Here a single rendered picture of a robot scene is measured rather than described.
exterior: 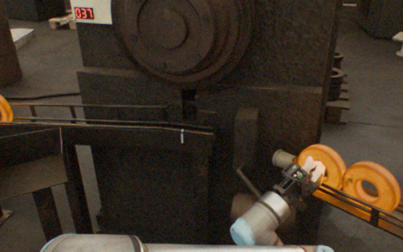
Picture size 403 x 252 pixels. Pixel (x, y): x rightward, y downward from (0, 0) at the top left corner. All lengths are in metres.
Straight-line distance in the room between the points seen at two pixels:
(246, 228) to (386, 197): 0.39
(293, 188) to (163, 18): 0.62
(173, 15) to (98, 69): 0.55
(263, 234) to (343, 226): 1.12
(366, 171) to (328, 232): 0.98
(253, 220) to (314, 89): 0.56
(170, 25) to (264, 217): 0.61
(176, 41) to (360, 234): 1.41
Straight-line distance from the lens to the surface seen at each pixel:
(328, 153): 1.20
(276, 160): 1.33
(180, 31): 1.16
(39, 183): 1.45
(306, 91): 1.36
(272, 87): 1.37
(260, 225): 1.05
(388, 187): 1.14
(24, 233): 2.20
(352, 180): 1.18
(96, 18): 1.53
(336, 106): 3.02
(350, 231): 2.13
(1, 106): 1.83
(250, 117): 1.31
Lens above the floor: 1.41
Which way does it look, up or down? 29 degrees down
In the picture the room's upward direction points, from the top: 1 degrees counter-clockwise
